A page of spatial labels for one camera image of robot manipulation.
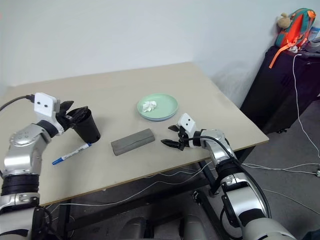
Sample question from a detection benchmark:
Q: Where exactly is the white hanging charging cable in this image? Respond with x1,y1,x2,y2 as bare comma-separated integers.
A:
291,51,320,161

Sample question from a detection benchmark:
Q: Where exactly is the green plate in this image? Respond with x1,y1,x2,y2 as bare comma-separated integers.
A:
136,93,179,120

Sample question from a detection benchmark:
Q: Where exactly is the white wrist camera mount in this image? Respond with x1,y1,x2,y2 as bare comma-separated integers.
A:
176,112,197,138
33,92,65,133

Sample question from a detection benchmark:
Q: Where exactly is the teal orange backpack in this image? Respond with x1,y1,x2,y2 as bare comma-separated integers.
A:
269,7,317,70

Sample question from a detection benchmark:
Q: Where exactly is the grey felt glasses case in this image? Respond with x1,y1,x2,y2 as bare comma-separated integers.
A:
110,128,156,157

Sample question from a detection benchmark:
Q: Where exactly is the white floor cable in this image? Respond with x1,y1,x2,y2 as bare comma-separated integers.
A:
241,161,320,176

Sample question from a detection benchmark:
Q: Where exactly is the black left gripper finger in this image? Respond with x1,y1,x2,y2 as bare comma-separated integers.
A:
61,100,75,111
66,106,89,123

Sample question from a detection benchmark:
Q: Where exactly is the black metal table frame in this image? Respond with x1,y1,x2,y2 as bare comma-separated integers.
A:
57,144,257,235

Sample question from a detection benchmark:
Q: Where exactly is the black cabinet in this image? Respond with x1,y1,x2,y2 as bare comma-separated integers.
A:
239,44,320,135

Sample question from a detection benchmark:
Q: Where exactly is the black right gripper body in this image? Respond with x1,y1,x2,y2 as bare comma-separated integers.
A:
176,125,195,149

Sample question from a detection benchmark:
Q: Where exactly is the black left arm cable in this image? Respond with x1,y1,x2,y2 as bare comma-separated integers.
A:
0,94,36,112

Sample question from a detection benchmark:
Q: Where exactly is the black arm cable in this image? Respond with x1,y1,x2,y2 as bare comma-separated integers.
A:
186,136,273,240
0,94,36,112

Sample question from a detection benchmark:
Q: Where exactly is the white cable under table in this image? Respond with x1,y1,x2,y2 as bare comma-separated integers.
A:
39,161,213,209

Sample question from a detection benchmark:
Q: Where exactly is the grey device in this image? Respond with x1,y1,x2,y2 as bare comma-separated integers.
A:
299,40,320,57

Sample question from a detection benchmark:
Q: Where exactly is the beige plush toy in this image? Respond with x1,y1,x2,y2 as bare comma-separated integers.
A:
276,12,292,29

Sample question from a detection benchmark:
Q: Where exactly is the black pen holder cup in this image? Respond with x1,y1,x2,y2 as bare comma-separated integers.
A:
66,106,102,144

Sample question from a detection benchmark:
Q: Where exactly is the blue plate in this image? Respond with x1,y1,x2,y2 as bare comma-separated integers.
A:
138,109,179,123

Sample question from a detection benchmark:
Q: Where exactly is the blue white box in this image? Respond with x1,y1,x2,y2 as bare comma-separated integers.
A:
309,25,320,43

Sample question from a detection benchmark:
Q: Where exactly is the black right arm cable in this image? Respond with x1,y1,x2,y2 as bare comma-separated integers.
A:
186,136,273,240

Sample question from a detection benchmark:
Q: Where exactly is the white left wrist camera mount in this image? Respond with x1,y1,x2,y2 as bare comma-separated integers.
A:
33,92,65,133

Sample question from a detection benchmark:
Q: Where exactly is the blue whiteboard marker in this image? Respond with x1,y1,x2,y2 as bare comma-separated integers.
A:
51,142,92,166

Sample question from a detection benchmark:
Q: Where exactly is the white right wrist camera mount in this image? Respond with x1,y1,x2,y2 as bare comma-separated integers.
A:
176,112,197,138

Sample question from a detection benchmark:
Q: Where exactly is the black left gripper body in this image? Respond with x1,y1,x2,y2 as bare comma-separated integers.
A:
56,101,77,131

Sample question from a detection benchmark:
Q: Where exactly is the crumpled white tissue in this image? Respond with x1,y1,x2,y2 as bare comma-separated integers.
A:
141,100,158,113

